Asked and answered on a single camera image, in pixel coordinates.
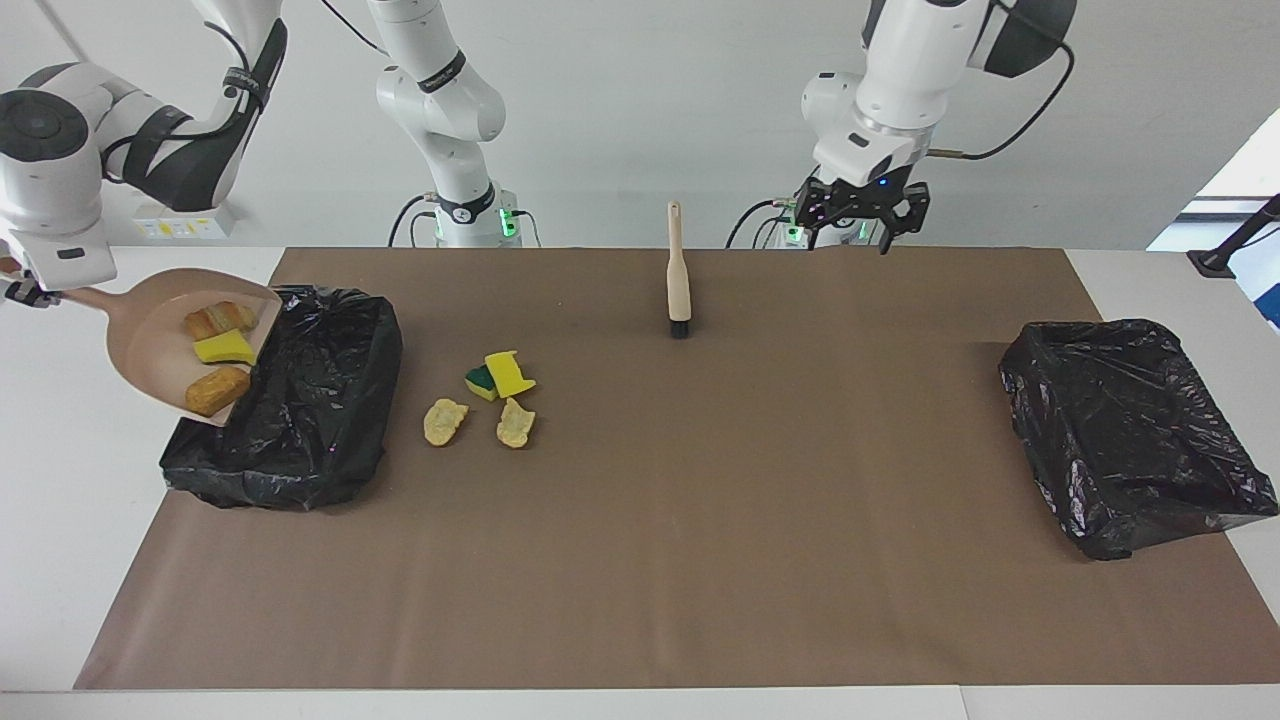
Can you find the brown bread roll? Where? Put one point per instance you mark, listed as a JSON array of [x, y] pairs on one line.
[[217, 391]]

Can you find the brown paper table mat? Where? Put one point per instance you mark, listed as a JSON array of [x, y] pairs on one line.
[[640, 620]]

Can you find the pale yellow food piece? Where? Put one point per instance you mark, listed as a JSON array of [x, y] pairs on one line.
[[445, 421], [515, 422]]

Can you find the beige hand brush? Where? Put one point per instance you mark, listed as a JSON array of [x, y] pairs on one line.
[[679, 280]]

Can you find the sliced bread loaf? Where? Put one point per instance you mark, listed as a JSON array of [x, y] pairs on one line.
[[220, 320]]

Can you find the yellow notched sponge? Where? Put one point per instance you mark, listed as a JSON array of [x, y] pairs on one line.
[[510, 375]]

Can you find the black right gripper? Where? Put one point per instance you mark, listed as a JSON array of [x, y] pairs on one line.
[[25, 295]]

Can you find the black clamp stand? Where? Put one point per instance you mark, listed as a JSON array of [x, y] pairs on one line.
[[1225, 255]]

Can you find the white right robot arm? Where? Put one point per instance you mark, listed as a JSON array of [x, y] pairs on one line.
[[450, 100]]

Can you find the bin lined with black bag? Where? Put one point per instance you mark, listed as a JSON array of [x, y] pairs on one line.
[[310, 400], [1130, 430]]

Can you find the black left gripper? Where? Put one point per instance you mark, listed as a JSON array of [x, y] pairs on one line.
[[855, 198]]

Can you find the small yellow green sponge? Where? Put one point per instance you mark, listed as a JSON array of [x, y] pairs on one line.
[[225, 347]]

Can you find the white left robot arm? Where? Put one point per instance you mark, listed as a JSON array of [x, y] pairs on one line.
[[900, 80]]

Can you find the white wall socket box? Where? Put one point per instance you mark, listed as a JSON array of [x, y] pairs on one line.
[[215, 222]]

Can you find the pink plastic dustpan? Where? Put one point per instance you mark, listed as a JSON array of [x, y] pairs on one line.
[[155, 335]]

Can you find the dark green backed sponge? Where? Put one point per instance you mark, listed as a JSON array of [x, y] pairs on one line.
[[480, 381]]

